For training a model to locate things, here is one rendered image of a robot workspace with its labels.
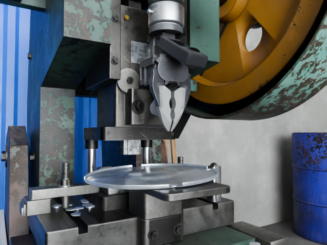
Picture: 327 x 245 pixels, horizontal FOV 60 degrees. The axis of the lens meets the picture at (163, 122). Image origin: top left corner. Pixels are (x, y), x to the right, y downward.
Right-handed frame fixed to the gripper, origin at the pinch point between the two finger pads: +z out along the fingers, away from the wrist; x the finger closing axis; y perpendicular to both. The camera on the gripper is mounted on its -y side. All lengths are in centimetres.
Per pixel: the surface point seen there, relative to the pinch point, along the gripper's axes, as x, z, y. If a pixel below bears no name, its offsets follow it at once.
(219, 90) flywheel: -33.2, -12.2, 22.3
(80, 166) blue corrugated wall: -16, 23, 131
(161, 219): 0.8, 19.2, 2.3
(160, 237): 1.0, 22.8, 2.3
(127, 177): 6.4, 10.9, 6.8
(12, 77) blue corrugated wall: 22, -29, 130
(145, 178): 4.2, 10.7, 2.9
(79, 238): 16.6, 21.0, 5.3
